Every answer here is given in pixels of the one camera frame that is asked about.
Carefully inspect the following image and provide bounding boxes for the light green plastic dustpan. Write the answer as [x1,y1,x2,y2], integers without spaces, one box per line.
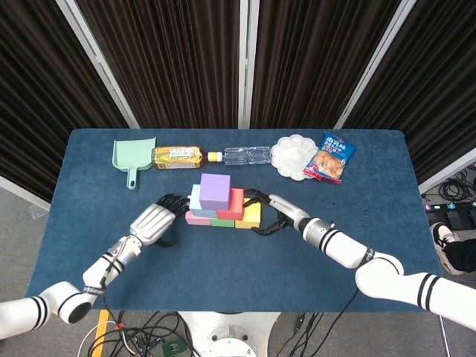
[112,136,158,191]

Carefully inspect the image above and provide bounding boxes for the person's black trouser leg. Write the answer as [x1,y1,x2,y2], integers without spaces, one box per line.
[444,237,476,274]

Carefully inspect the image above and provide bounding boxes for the light blue foam cube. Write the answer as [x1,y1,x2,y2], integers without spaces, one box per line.
[188,184,220,219]

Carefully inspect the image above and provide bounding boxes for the black floor cable tangle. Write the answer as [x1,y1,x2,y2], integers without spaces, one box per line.
[74,311,202,357]

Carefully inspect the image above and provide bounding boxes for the purple foam cube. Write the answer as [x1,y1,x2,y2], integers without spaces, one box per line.
[199,173,231,211]

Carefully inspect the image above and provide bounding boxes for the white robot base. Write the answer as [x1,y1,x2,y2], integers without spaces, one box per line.
[178,311,280,357]

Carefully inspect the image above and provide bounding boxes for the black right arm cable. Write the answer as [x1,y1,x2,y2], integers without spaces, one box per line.
[323,289,360,357]

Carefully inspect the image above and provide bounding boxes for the green circuit board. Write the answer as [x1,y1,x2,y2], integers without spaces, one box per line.
[162,340,185,357]

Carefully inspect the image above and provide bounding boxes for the white black sneaker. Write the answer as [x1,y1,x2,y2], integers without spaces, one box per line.
[431,222,466,276]

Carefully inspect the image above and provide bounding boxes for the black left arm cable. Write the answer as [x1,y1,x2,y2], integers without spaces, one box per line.
[100,260,123,324]

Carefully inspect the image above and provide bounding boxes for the red foam cube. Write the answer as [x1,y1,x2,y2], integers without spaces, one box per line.
[216,187,245,221]

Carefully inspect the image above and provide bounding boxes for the black coiled floor cables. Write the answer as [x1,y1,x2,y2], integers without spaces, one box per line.
[438,163,476,204]

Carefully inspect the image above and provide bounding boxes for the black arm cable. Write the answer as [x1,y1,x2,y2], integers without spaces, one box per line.
[323,289,360,357]
[100,260,123,324]

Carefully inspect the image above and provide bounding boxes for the yellow foam cube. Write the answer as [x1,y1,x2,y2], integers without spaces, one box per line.
[234,198,262,230]

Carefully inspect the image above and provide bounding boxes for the pink foam cube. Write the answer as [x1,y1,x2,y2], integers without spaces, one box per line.
[185,193,213,227]

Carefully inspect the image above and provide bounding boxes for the white floor cable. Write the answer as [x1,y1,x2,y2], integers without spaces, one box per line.
[77,321,137,357]

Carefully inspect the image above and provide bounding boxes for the white flower-shaped paint palette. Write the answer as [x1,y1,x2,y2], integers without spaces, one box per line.
[270,133,321,181]

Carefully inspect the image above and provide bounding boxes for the tea bottle yellow label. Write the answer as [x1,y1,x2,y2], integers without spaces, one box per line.
[151,146,224,171]

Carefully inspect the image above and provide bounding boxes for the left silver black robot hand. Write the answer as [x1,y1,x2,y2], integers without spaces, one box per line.
[129,193,191,248]

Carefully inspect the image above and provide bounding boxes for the blue tablecloth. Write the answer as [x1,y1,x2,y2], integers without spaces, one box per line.
[25,128,447,312]

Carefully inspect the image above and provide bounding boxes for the yellow floor tape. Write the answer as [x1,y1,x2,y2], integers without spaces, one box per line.
[91,309,112,357]

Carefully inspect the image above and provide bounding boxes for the power strip with lit switches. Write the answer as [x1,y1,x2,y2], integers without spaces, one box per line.
[423,202,476,213]

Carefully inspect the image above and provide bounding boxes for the blue red snack bag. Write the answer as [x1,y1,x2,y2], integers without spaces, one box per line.
[303,132,357,185]

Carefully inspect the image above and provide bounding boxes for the black foot pedal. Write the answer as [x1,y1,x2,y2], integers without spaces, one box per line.
[440,210,476,234]

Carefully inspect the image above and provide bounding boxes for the clear plastic water bottle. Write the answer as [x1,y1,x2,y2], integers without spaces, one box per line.
[222,146,272,165]

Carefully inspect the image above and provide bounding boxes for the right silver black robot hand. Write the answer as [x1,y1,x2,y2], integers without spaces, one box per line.
[242,188,312,237]

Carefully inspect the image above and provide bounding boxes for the dark pleated partition screen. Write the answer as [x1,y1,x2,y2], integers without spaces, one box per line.
[247,0,417,129]
[0,0,141,209]
[334,0,476,194]
[55,0,250,129]

